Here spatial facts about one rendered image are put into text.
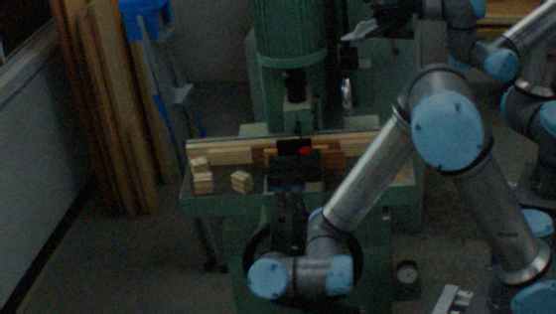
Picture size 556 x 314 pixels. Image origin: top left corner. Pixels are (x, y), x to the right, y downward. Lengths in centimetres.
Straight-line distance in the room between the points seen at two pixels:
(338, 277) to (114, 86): 212
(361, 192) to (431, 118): 30
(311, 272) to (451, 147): 37
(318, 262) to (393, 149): 25
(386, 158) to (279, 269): 28
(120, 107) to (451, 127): 236
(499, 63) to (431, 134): 54
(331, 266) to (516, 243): 35
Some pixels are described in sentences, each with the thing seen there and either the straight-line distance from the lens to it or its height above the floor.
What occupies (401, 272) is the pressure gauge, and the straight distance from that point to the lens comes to 206.
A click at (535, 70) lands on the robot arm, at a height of 112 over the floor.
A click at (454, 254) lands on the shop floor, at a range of 320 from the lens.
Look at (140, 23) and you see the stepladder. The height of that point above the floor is 108.
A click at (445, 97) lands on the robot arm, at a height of 142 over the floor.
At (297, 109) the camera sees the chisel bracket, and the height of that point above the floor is 107.
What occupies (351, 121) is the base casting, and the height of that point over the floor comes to 80.
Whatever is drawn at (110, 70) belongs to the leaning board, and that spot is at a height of 73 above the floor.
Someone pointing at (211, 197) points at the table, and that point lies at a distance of 200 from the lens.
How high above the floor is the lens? 197
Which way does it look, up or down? 30 degrees down
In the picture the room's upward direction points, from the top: 7 degrees counter-clockwise
